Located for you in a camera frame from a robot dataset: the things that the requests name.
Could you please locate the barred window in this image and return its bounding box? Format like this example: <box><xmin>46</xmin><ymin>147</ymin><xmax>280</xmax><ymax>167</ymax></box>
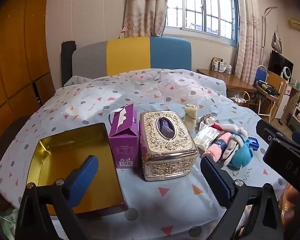
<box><xmin>165</xmin><ymin>0</ymin><xmax>240</xmax><ymax>42</ymax></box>

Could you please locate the brown fabric scrunchie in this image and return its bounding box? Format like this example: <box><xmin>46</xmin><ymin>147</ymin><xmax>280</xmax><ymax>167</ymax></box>
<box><xmin>199</xmin><ymin>114</ymin><xmax>215</xmax><ymax>126</ymax></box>

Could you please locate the purple tissue carton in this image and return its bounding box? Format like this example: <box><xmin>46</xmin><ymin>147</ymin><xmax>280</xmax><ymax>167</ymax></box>
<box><xmin>107</xmin><ymin>104</ymin><xmax>142</xmax><ymax>169</ymax></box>

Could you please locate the white garment steamer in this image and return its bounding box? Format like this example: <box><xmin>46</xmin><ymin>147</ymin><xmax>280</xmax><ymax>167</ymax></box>
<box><xmin>261</xmin><ymin>6</ymin><xmax>284</xmax><ymax>54</ymax></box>

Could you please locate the black television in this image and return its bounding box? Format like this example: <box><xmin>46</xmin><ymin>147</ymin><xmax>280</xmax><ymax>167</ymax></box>
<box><xmin>268</xmin><ymin>50</ymin><xmax>294</xmax><ymax>82</ymax></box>

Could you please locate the beige printed curtain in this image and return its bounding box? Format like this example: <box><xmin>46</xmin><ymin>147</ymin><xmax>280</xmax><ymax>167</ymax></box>
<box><xmin>119</xmin><ymin>0</ymin><xmax>170</xmax><ymax>39</ymax></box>
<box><xmin>234</xmin><ymin>0</ymin><xmax>265</xmax><ymax>85</ymax></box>

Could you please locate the blue folding chair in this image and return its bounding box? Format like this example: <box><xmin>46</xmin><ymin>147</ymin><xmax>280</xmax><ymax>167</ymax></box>
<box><xmin>254</xmin><ymin>65</ymin><xmax>278</xmax><ymax>123</ymax></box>

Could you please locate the wall air conditioner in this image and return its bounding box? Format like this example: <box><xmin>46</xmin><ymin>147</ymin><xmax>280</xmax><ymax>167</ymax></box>
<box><xmin>289</xmin><ymin>17</ymin><xmax>300</xmax><ymax>32</ymax></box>

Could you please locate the pale green cloth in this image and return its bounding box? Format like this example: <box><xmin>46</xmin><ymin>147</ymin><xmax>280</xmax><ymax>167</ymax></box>
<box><xmin>0</xmin><ymin>205</ymin><xmax>18</xmax><ymax>233</ymax></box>

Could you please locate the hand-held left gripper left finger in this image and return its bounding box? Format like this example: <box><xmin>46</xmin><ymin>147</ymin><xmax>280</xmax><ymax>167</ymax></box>
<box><xmin>15</xmin><ymin>155</ymin><xmax>99</xmax><ymax>240</ymax></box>

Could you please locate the wooden desk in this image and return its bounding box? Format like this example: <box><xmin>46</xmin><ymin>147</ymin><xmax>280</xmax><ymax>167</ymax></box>
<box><xmin>196</xmin><ymin>68</ymin><xmax>257</xmax><ymax>93</ymax></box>

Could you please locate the teal plush toy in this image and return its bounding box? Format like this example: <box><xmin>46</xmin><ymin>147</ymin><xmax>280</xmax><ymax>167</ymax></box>
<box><xmin>226</xmin><ymin>144</ymin><xmax>254</xmax><ymax>172</ymax></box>

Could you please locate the blue tissue packet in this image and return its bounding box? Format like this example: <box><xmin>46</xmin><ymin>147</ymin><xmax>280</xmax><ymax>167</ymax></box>
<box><xmin>247</xmin><ymin>137</ymin><xmax>260</xmax><ymax>152</ymax></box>

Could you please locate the white desk fan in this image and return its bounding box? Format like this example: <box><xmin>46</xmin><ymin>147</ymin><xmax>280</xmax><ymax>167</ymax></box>
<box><xmin>281</xmin><ymin>66</ymin><xmax>293</xmax><ymax>83</ymax></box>

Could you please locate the wooden wardrobe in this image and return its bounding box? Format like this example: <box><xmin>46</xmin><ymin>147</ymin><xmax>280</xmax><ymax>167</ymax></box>
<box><xmin>0</xmin><ymin>0</ymin><xmax>57</xmax><ymax>140</ymax></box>

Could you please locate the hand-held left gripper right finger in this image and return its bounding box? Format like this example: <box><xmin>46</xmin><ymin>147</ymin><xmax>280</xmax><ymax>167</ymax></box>
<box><xmin>201</xmin><ymin>157</ymin><xmax>283</xmax><ymax>240</ymax></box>

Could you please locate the grey yellow blue upholstered chair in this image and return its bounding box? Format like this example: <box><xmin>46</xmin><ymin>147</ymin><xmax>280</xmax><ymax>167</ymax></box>
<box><xmin>61</xmin><ymin>36</ymin><xmax>192</xmax><ymax>87</ymax></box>

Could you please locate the white plastic packet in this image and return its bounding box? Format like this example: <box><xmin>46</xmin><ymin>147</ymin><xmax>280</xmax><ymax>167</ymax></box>
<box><xmin>193</xmin><ymin>125</ymin><xmax>222</xmax><ymax>152</ymax></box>

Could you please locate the cream rolled sock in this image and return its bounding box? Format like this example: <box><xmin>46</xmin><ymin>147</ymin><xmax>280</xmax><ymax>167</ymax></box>
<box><xmin>184</xmin><ymin>104</ymin><xmax>198</xmax><ymax>132</ymax></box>

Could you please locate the gold ornate tissue box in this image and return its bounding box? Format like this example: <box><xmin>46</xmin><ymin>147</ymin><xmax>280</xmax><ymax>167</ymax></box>
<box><xmin>139</xmin><ymin>110</ymin><xmax>198</xmax><ymax>182</ymax></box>

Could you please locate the pink towel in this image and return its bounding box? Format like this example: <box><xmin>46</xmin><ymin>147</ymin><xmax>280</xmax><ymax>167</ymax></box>
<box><xmin>202</xmin><ymin>132</ymin><xmax>232</xmax><ymax>163</ymax></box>

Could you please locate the gold tin box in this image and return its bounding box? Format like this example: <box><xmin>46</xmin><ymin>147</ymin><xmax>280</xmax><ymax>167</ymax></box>
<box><xmin>26</xmin><ymin>122</ymin><xmax>129</xmax><ymax>215</ymax></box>

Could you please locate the white stool frame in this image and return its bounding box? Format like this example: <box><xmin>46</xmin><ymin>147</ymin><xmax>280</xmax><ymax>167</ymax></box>
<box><xmin>235</xmin><ymin>91</ymin><xmax>252</xmax><ymax>107</ymax></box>

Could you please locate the white cabinet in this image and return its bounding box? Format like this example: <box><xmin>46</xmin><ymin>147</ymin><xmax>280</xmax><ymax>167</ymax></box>
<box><xmin>275</xmin><ymin>82</ymin><xmax>299</xmax><ymax>120</ymax></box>

